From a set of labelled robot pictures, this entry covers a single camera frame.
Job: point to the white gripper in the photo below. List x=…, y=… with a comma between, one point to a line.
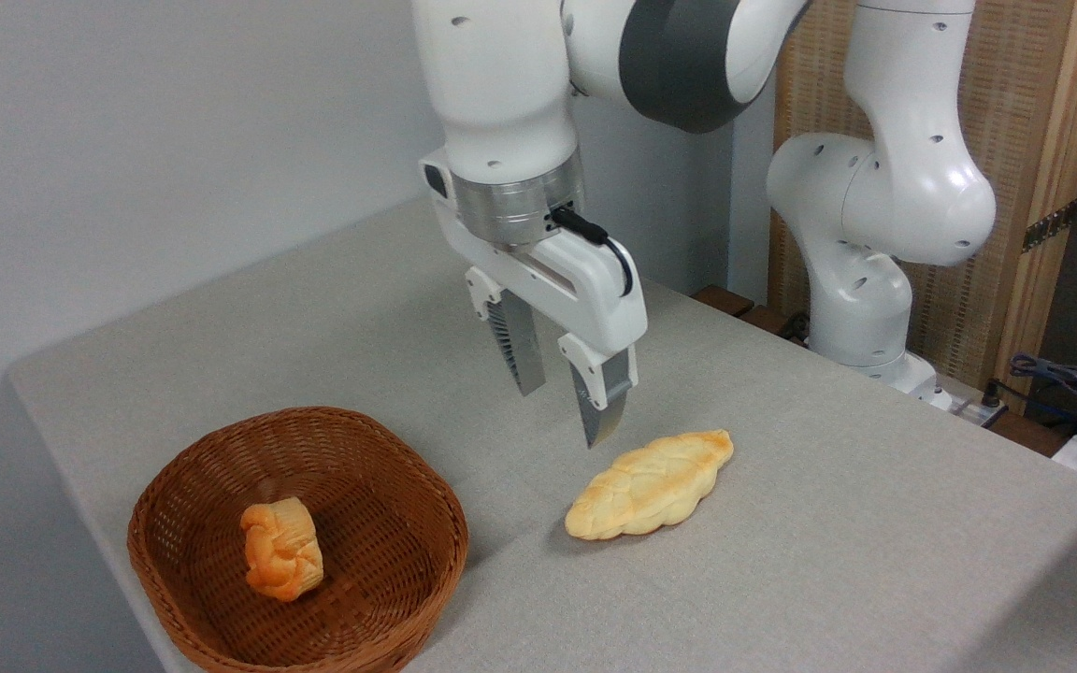
x=595, y=290

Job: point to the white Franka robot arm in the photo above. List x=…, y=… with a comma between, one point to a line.
x=912, y=187

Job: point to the long braided bread loaf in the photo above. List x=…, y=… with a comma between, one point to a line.
x=651, y=486

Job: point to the brown wicker basket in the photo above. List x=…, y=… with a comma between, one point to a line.
x=380, y=551

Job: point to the small orange braided bun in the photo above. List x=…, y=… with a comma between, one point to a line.
x=281, y=551

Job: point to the metal hinge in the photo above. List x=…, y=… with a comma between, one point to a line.
x=1049, y=227

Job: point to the woven screen with wooden frame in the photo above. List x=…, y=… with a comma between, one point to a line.
x=1025, y=112

